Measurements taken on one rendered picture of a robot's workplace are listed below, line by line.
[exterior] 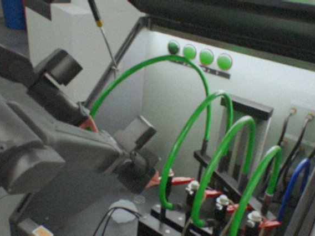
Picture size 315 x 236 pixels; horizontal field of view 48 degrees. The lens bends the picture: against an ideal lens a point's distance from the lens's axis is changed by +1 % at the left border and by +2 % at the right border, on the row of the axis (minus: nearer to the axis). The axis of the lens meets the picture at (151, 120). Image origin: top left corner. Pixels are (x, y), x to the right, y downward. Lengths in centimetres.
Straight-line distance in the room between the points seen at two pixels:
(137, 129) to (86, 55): 298
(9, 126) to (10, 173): 4
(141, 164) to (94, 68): 302
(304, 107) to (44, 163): 80
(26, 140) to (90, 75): 346
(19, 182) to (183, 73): 88
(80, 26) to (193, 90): 254
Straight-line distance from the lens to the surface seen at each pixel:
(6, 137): 30
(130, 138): 71
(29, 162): 30
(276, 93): 102
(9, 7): 685
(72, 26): 353
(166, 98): 120
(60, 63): 79
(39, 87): 79
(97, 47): 370
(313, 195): 83
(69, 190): 116
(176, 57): 87
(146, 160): 81
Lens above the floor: 168
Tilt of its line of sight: 28 degrees down
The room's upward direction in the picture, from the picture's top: 5 degrees clockwise
